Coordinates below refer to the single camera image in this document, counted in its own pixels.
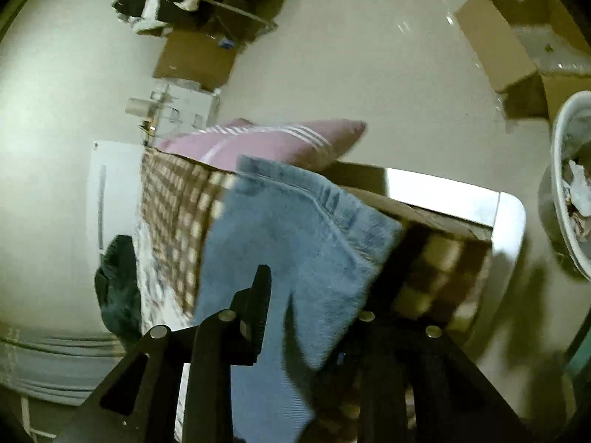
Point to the open cardboard box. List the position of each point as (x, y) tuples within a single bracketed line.
[(517, 41)]

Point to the pink striped pillow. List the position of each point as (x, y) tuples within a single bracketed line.
[(272, 140)]

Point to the blue towel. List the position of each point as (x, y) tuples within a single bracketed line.
[(295, 258)]

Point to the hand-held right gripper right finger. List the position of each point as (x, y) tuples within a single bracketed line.
[(369, 346)]

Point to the white trash bin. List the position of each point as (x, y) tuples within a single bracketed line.
[(570, 184)]

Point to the flat brown cardboard box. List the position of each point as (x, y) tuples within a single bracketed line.
[(196, 62)]

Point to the brown checkered blanket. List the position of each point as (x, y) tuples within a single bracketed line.
[(175, 221)]

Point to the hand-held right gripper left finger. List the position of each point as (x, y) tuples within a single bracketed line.
[(255, 314)]

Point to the dark green cloth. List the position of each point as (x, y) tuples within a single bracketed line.
[(117, 286)]

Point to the grey striped mat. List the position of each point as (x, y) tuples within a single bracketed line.
[(60, 360)]

